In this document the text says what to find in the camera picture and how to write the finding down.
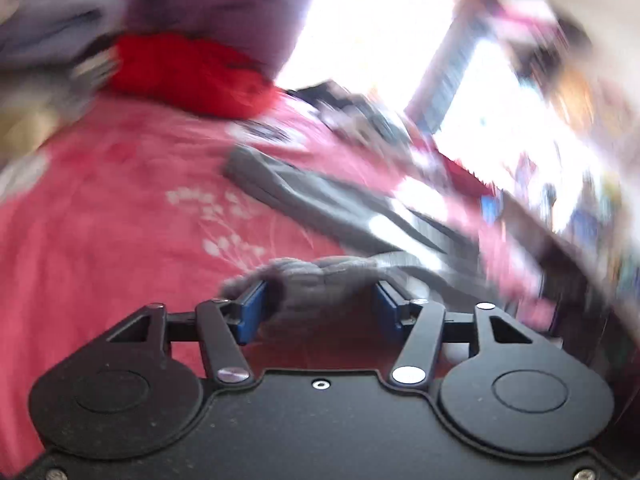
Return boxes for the grey fleece pants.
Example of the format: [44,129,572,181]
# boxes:
[220,146,504,327]

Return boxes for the pink floral fleece blanket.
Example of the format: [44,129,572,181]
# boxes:
[0,91,551,476]

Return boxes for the purple quilt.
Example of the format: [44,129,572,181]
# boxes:
[1,0,311,79]

